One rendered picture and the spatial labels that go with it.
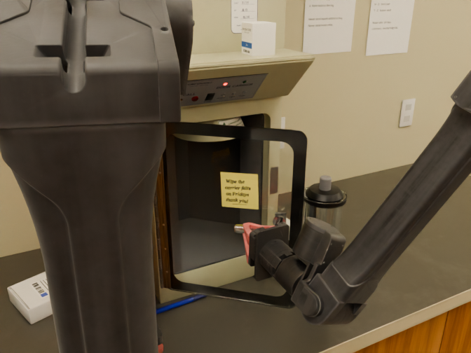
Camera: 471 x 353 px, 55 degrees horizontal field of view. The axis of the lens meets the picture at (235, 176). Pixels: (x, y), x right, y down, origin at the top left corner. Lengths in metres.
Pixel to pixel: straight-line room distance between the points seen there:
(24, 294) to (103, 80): 1.03
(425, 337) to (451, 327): 0.10
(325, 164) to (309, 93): 0.30
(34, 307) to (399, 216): 0.81
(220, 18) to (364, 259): 0.55
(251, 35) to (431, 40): 1.21
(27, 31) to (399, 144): 1.89
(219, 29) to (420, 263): 0.82
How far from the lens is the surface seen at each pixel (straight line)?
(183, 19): 0.25
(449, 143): 0.62
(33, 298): 1.16
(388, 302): 1.18
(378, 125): 1.91
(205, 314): 1.09
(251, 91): 0.94
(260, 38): 0.90
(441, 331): 1.37
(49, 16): 0.20
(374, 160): 1.95
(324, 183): 1.10
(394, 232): 0.63
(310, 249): 0.72
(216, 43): 0.95
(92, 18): 0.20
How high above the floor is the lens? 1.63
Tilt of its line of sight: 23 degrees down
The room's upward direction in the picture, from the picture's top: straight up
